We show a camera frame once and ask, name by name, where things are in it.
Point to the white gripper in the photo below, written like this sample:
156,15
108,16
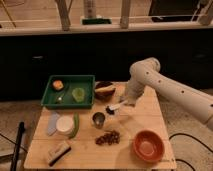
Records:
128,98

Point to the white handled dish brush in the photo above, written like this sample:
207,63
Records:
115,109

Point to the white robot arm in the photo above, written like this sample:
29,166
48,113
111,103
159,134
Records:
146,73

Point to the small metal cup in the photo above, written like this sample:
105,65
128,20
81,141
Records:
98,120

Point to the white paper cup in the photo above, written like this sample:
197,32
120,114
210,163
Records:
65,125

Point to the wooden scrub brush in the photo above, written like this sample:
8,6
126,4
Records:
57,152

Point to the banana in bowl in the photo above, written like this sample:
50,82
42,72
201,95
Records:
105,89

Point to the dark wooden bowl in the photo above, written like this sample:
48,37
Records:
106,96

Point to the bunch of dark grapes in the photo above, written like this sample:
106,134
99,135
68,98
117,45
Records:
110,137

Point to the green plastic tray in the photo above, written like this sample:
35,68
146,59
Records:
70,82

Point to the orange plastic bowl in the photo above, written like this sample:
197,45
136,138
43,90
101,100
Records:
148,146

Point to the green leafy vegetable toy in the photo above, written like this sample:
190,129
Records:
78,94

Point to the green chili pepper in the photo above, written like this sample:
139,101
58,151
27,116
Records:
76,126

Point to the small spoon in tray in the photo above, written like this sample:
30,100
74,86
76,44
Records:
59,99

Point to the orange fruit toy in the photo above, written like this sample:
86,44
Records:
58,85

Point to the light blue cloth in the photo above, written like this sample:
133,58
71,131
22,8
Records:
51,127

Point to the green box on shelf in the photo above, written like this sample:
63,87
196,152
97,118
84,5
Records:
95,21

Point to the black pole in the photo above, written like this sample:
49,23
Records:
21,129

